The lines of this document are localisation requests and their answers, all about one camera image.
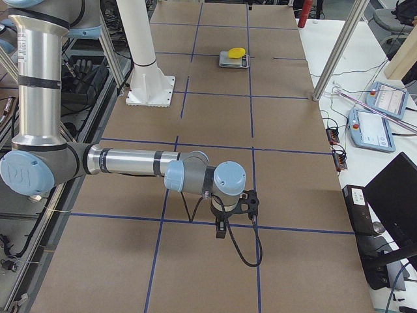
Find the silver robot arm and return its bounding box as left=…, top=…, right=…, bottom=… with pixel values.
left=1, top=1, right=246, bottom=238

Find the far blue teach pendant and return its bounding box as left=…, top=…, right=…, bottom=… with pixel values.
left=366, top=82, right=409, bottom=119

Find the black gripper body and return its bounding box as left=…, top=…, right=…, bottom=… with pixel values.
left=210, top=200, right=241, bottom=225

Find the near blue teach pendant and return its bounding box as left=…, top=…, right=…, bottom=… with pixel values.
left=348, top=108, right=396, bottom=153

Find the silver digital kitchen scale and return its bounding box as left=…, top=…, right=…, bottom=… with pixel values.
left=219, top=51, right=250, bottom=68

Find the blue teach pendant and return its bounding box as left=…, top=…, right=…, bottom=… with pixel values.
left=366, top=82, right=409, bottom=119
left=348, top=108, right=396, bottom=153

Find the black monitor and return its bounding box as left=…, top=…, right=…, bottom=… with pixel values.
left=364, top=151, right=417, bottom=261

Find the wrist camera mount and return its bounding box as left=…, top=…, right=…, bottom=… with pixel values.
left=238, top=190, right=259, bottom=220

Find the green handled grabber stick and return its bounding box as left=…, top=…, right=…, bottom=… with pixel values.
left=336, top=89, right=416, bottom=134

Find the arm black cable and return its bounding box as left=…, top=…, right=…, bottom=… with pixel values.
left=180, top=190, right=263, bottom=268

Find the white pedestal column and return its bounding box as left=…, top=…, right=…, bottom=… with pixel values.
left=117, top=0, right=175, bottom=108

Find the black desktop computer box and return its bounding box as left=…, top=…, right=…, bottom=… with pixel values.
left=342, top=185, right=406, bottom=291

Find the yellow mango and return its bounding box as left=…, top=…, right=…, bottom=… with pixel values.
left=227, top=47, right=246, bottom=59

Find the aluminium frame post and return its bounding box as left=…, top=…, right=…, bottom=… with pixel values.
left=312, top=0, right=369, bottom=101

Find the orange black connector board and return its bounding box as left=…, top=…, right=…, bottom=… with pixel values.
left=326, top=127, right=339, bottom=145

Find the red cylinder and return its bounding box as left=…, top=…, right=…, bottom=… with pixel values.
left=298, top=0, right=313, bottom=28

